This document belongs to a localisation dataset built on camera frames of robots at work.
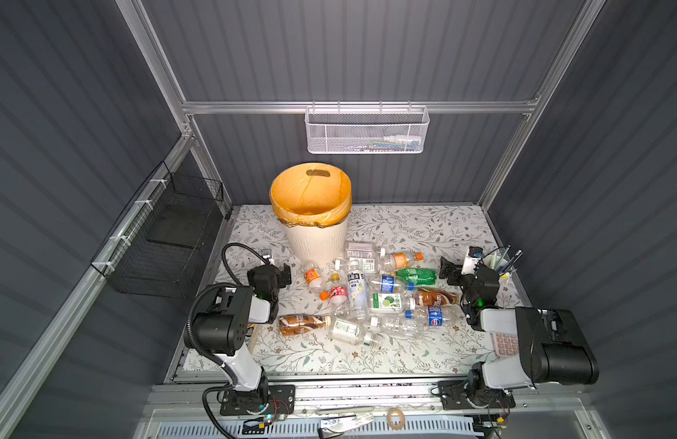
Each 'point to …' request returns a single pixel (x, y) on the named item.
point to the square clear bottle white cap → (363, 249)
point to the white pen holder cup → (502, 262)
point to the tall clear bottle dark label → (357, 293)
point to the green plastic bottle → (417, 275)
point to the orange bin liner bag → (311, 193)
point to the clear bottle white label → (361, 265)
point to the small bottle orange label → (313, 275)
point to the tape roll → (389, 418)
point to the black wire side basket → (157, 244)
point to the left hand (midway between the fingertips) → (273, 266)
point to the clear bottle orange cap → (401, 260)
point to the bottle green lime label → (390, 303)
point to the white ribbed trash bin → (315, 244)
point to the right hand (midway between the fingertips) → (462, 259)
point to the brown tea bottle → (295, 325)
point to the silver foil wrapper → (333, 426)
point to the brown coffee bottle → (434, 297)
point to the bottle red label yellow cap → (338, 297)
